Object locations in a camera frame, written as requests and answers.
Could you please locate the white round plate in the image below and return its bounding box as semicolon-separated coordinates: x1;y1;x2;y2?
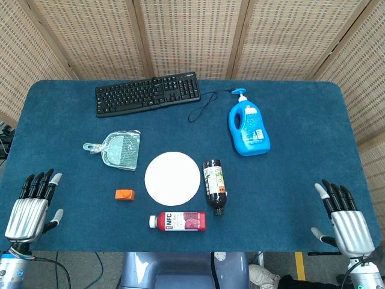
144;151;202;207

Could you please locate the red NFC juice bottle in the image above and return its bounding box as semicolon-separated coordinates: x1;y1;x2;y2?
149;211;208;232

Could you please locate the blue table mat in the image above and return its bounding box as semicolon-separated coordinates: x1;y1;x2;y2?
0;78;382;253

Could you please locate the small orange block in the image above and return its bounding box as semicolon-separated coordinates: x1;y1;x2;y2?
114;188;135;201

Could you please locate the black keyboard cable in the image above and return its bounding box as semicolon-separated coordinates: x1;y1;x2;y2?
147;88;238;123

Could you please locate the woven folding screen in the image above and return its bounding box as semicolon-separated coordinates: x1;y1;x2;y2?
0;0;385;229

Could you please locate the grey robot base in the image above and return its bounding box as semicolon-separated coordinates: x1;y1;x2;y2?
117;251;250;289

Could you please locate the clear plastic dustpan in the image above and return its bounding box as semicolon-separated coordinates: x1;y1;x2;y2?
82;129;142;172

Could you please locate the black computer keyboard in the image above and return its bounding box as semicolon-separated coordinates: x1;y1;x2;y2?
94;71;202;119

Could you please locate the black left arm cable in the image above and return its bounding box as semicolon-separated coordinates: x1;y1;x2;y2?
29;255;73;289

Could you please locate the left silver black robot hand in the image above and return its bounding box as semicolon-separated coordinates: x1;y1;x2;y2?
4;168;64;244

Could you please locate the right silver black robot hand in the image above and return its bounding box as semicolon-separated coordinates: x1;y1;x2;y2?
310;179;376;258

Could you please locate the white shoe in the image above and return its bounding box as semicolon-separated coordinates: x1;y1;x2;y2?
248;264;281;289

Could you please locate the blue detergent pump bottle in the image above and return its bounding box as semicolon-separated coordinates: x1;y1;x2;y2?
227;87;271;157

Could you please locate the dark sauce bottle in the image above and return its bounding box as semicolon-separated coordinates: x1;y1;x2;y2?
202;159;229;217

